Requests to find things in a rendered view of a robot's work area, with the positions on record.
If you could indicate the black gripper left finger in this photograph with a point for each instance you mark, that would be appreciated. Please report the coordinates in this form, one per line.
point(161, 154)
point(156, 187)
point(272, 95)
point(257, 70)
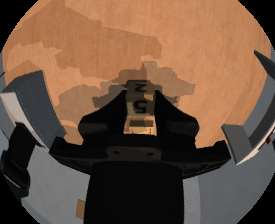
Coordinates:
point(95, 128)

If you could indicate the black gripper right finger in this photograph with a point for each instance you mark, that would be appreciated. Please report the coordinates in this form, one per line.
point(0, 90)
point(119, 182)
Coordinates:
point(176, 129)

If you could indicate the tan calendar cube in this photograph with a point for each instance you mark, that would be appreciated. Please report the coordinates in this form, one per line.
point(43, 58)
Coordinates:
point(140, 99)

